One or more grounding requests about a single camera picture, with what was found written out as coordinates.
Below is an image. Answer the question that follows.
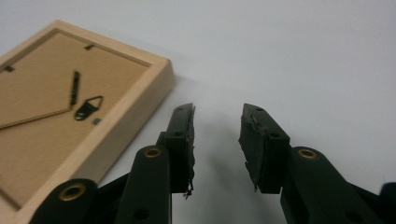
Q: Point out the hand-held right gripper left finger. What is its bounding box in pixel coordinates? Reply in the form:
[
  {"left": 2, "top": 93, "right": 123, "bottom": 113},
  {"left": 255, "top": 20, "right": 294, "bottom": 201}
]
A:
[{"left": 114, "top": 103, "right": 197, "bottom": 224}]

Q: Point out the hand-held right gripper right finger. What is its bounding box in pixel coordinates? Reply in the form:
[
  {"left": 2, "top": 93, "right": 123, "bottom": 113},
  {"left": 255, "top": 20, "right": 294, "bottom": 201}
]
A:
[{"left": 238, "top": 103, "right": 385, "bottom": 224}]

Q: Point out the wooden block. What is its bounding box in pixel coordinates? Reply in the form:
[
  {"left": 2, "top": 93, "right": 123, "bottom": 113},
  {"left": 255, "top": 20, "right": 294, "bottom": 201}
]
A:
[{"left": 0, "top": 19, "right": 176, "bottom": 224}]

